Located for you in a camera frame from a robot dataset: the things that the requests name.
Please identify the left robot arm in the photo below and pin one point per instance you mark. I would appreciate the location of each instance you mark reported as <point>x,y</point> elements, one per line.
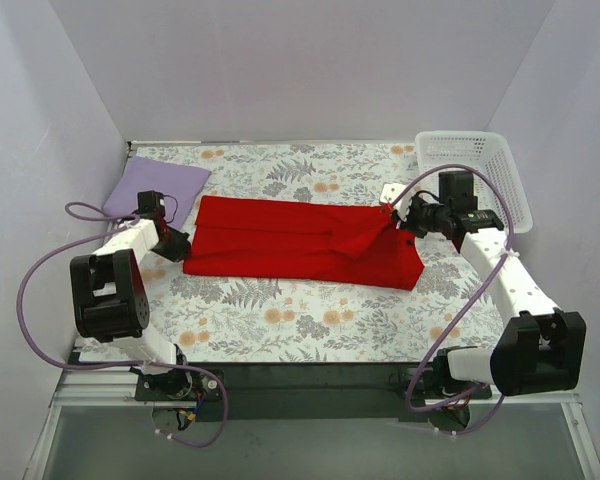
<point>110,301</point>

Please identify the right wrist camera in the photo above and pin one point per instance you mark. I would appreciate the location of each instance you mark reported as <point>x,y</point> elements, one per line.
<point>397,198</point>

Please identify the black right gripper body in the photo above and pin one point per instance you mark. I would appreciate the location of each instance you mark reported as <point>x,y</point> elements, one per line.
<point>406,220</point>

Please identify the aluminium table frame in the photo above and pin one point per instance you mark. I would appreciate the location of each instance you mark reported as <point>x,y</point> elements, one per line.
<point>96,430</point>

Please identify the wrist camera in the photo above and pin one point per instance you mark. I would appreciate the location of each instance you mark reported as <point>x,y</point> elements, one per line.
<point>397,198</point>
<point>159,204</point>

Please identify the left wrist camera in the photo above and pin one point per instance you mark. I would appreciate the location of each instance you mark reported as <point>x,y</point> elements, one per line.
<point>159,204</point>

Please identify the folded lilac t shirt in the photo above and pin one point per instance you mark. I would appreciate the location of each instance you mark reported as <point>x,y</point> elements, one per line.
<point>181,185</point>

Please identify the white plastic basket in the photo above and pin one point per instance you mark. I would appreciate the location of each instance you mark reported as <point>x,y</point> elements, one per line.
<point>486,152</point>

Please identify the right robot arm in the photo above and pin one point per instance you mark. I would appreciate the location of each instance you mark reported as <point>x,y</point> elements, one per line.
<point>541,347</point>

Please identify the red t shirt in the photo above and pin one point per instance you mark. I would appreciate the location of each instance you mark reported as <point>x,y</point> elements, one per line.
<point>302,241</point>

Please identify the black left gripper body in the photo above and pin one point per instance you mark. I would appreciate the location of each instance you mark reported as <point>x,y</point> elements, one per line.
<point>175,244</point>

